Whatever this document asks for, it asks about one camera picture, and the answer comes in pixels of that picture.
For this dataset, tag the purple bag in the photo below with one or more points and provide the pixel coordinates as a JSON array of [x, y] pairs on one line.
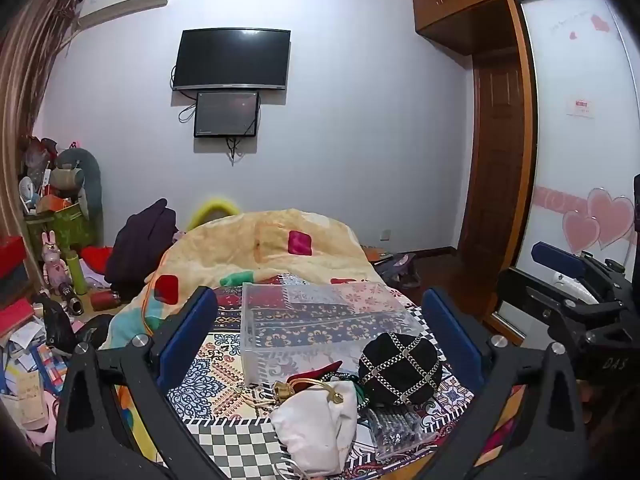
[[402, 270]]

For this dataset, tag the red and green fabric pouch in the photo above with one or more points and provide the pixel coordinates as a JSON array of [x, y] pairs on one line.
[[312, 373]]

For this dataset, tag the striped brown curtain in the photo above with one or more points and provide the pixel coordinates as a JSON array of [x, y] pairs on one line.
[[25, 85]]

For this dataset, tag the frosted sliding door with hearts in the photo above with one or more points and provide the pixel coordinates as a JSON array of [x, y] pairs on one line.
[[575, 135]]

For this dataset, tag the green cardboard box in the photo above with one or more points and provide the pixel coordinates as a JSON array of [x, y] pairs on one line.
[[67, 227]]

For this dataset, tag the pile of papers and packets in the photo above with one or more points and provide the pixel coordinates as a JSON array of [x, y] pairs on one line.
[[30, 380]]

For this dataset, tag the black flashlight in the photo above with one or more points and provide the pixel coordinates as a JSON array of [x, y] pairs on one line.
[[70, 300]]

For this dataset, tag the brown wooden door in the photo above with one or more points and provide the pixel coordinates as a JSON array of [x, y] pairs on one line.
[[492, 160]]

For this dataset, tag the dark purple clothing pile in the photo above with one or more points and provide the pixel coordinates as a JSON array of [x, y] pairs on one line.
[[142, 242]]

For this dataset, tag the red round jar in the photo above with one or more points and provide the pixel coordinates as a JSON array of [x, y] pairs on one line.
[[102, 301]]

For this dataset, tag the yellow quilt with colour patches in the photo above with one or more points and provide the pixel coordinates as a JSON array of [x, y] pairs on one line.
[[260, 250]]

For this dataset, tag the stack of red boxes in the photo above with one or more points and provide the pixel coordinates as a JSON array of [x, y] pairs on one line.
[[14, 280]]

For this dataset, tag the red cloth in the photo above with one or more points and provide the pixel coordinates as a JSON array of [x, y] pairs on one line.
[[97, 259]]

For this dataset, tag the patterned patchwork bed sheet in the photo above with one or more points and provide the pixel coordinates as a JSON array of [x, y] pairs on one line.
[[225, 375]]

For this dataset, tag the clear plastic packet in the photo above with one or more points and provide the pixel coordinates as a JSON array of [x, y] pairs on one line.
[[396, 432]]

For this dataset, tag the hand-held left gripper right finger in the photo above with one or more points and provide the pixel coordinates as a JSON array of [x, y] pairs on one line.
[[454, 336]]

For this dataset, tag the white air conditioner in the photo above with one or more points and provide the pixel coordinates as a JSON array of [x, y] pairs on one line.
[[120, 5]]

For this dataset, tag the clear acrylic box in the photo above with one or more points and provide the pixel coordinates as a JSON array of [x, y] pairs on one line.
[[327, 325]]

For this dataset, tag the pink rabbit figure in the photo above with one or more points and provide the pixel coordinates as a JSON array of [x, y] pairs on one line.
[[52, 262]]

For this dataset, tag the green bottle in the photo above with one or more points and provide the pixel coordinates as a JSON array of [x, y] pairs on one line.
[[77, 272]]

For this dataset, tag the black plastic bag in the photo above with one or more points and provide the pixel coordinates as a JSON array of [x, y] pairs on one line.
[[57, 325]]

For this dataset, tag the small wall monitor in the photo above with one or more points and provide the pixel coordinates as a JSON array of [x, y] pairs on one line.
[[226, 114]]

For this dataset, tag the grey plush toy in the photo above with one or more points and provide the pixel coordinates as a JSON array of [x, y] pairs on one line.
[[75, 177]]

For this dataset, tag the large wall television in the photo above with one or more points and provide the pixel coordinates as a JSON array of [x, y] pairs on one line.
[[231, 59]]

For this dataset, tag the white desk fan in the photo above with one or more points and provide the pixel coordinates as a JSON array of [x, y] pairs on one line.
[[27, 194]]

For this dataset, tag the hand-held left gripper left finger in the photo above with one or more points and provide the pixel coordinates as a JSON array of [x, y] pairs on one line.
[[186, 342]]

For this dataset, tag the wooden overhead cabinet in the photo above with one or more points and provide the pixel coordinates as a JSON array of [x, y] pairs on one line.
[[460, 15]]

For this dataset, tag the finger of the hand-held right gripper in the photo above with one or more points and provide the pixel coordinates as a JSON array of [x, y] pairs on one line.
[[554, 257]]

